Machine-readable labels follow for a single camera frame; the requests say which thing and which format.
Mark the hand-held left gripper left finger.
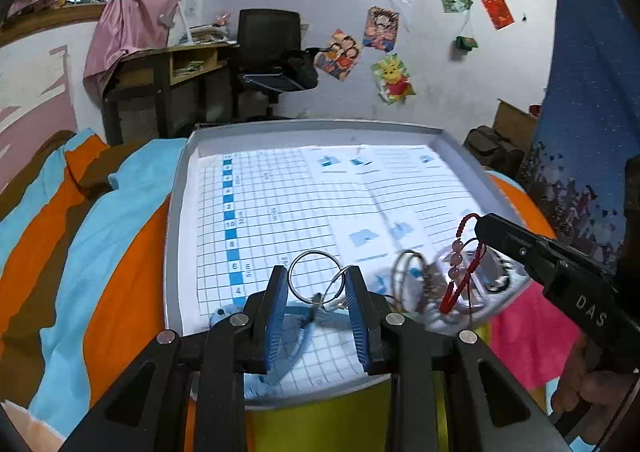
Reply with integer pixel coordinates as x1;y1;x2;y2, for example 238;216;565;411
60;264;291;452

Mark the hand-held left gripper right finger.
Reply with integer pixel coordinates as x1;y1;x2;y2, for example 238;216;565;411
344;266;571;452

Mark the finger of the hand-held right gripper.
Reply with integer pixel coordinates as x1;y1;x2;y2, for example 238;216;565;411
474;213;551;283

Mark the clear plastic box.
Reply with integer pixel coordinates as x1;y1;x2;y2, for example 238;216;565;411
425;247;528;328

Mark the red string beaded bracelet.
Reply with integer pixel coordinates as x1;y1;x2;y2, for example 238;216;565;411
440;213;488;315

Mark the bundle of olive thin bangles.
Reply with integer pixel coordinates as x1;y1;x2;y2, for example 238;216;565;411
391;249;431;305

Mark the grey cardboard box tray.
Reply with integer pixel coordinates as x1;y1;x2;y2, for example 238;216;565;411
164;119;533;408

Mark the person's right hand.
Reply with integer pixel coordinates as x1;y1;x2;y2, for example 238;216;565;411
550;332;636;423

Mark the printed grid paper sheet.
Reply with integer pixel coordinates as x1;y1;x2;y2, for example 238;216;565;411
192;144;501;388

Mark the brown cardboard box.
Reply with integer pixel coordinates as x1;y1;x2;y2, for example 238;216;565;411
492;99;538;143

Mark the colourful striped blanket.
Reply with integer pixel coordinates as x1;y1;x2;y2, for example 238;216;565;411
0;129;586;452

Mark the blue printed curtain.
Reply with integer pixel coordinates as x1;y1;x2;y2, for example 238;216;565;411
517;0;640;278

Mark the yellow bear poster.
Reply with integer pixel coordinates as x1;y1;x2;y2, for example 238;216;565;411
371;53;417;105

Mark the red paper envelope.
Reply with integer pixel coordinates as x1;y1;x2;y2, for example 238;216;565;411
481;0;516;30

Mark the cartoon boy poster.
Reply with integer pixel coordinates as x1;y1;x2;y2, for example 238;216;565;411
362;6;401;54

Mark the cartoon family poster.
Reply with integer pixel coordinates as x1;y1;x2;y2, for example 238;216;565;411
314;29;363;82

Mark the black office chair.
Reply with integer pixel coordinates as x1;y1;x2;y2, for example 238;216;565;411
232;8;321;123

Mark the wooden desk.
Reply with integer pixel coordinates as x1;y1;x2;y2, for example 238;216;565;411
102;42;241;145

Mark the white desk lamp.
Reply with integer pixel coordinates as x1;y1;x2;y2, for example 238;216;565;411
160;2;196;45

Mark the pink curtain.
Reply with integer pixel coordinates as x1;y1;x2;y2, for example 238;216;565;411
10;0;198;100

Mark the light blue cord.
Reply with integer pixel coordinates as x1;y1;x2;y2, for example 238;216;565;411
210;304;313;383

